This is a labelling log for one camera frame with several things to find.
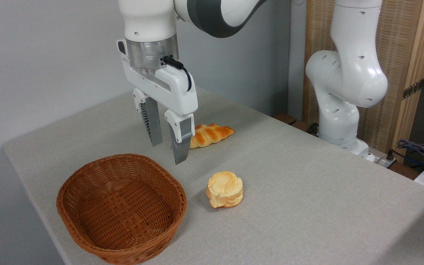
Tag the brown wicker basket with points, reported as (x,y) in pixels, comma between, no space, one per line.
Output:
(123,206)

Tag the wooden rattan screen panel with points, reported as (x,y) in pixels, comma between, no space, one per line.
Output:
(399,33)

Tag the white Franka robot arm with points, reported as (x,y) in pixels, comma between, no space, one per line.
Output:
(348,70)

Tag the braided bread loaf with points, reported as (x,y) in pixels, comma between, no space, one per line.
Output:
(212,134)

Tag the metal screen hinge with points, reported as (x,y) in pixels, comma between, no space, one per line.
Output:
(413,88)

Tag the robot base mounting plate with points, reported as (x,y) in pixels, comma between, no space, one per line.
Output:
(379,156)

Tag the grey tablecloth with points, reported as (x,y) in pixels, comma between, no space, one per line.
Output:
(289,191)

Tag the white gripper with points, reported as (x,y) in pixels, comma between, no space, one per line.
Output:
(168,88)

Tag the round layered bread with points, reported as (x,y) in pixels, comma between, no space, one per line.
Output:
(225,189)

